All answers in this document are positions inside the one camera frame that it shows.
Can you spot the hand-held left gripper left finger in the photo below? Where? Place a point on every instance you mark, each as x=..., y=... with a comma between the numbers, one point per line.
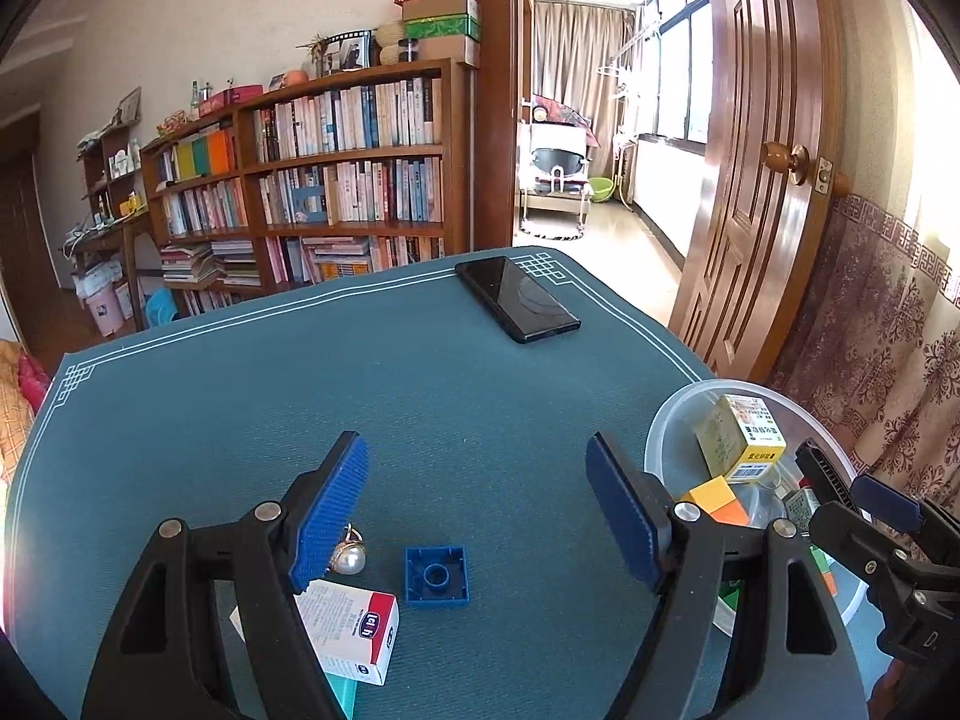
x=330, y=510

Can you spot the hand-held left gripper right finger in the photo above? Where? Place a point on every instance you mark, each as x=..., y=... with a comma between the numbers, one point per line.
x=622, y=517

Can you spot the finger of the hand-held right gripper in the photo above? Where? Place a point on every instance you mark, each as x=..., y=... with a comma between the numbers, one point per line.
x=889, y=502
x=862, y=547

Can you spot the black comb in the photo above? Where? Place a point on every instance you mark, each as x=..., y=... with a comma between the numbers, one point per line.
x=825, y=472

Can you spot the white tall cosmetic box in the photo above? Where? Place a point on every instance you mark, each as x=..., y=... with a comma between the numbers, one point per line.
x=801, y=510

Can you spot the clear plastic bowl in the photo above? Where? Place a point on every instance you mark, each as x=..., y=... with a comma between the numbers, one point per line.
x=675, y=427

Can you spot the blue building brick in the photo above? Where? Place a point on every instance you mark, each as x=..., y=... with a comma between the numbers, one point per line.
x=439, y=577

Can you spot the yellow green carton box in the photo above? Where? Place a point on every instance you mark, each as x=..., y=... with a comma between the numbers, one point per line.
x=739, y=431

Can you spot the desktop with teal mat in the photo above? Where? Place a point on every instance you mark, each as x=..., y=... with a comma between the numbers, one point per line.
x=300, y=390

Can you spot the green and orange building brick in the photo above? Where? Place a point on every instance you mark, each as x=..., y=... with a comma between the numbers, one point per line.
x=825, y=562

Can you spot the pearl keyring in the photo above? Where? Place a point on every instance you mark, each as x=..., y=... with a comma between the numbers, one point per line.
x=349, y=559

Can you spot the small white red box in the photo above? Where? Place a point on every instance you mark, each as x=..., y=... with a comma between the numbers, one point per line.
x=360, y=634

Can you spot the teal box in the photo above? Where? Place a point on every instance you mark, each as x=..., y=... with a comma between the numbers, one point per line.
x=341, y=697

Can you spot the black smartphone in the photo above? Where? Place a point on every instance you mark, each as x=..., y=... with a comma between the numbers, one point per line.
x=517, y=298

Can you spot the striped floor rug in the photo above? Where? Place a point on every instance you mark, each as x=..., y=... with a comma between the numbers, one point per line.
x=551, y=231

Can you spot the pink waste bin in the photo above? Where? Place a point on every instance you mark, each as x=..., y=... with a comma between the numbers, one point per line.
x=103, y=315

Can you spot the orange patterned cloth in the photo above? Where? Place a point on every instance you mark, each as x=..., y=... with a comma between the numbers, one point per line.
x=19, y=405

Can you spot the green plastic basin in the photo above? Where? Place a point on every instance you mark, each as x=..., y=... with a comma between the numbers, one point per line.
x=602, y=189

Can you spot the wooden door knob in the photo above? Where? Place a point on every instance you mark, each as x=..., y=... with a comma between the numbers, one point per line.
x=780, y=159

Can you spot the white rolling cart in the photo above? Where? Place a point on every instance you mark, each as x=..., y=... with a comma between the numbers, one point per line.
x=555, y=142

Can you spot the wooden bookshelf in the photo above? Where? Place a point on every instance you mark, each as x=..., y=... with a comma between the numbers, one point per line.
x=456, y=150

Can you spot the small wooden shelf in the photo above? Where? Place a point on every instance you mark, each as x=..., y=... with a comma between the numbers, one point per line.
x=112, y=187

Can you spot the rows of books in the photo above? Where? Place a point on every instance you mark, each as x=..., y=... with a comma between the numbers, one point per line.
x=352, y=120

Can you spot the wooden door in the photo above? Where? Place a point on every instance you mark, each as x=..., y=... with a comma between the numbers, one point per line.
x=750, y=127

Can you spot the red tin box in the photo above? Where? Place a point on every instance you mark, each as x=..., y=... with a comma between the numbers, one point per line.
x=232, y=99

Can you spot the orange gourd ornament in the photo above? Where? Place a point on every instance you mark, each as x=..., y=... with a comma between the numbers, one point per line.
x=297, y=78

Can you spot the beige curtain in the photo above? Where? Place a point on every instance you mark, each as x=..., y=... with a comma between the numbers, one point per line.
x=577, y=52

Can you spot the window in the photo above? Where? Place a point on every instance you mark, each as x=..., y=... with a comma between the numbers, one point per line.
x=675, y=52

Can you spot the beige woven vase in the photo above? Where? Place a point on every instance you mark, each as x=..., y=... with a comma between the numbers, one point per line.
x=390, y=41

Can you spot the tan cardboard box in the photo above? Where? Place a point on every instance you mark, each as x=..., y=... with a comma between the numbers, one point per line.
x=450, y=51

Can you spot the green cardboard box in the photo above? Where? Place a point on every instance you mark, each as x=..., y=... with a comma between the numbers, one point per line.
x=442, y=28

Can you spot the brown cardboard box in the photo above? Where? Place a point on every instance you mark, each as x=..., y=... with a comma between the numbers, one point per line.
x=442, y=7

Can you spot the leaning picture frame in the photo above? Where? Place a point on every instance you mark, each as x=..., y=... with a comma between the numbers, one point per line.
x=129, y=106

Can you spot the film strip photo frame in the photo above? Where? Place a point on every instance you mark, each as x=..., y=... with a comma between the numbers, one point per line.
x=349, y=52

